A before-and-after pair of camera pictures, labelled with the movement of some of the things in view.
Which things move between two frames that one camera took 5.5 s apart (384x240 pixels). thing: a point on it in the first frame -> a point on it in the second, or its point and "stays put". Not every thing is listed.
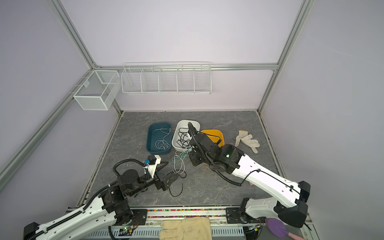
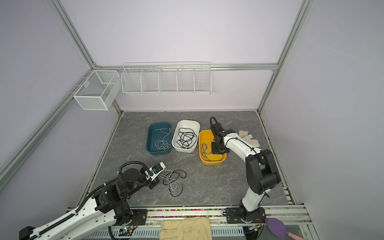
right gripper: [194, 155] -> [215, 151]
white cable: [162, 144] stays put
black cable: [182, 189] stays put
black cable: [182, 142] stays put
